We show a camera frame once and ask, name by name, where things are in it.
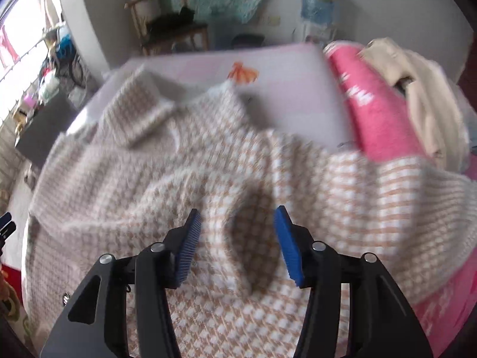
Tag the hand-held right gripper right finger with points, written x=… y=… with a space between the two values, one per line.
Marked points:
x=287 y=242

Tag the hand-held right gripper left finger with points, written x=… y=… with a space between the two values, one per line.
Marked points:
x=188 y=242

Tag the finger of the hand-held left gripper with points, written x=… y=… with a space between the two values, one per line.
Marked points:
x=6 y=229

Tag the beige houndstooth knit sweater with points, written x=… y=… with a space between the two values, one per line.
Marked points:
x=208 y=156

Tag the grey board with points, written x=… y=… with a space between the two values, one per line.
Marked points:
x=46 y=126

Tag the pink floral blanket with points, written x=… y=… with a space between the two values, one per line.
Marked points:
x=376 y=119

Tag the pink balloon print bed sheet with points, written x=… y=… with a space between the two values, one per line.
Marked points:
x=290 y=82

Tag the bicycle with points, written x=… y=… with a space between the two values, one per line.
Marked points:
x=70 y=59

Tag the beige garment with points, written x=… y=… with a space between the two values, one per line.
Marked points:
x=428 y=93

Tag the black stool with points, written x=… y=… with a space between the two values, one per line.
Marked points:
x=248 y=40

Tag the wooden chair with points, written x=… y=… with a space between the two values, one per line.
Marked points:
x=186 y=31

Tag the white water dispenser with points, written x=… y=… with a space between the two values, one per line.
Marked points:
x=316 y=31

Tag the black cloth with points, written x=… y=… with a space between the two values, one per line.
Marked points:
x=167 y=20

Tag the white wall socket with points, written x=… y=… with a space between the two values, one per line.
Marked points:
x=271 y=21

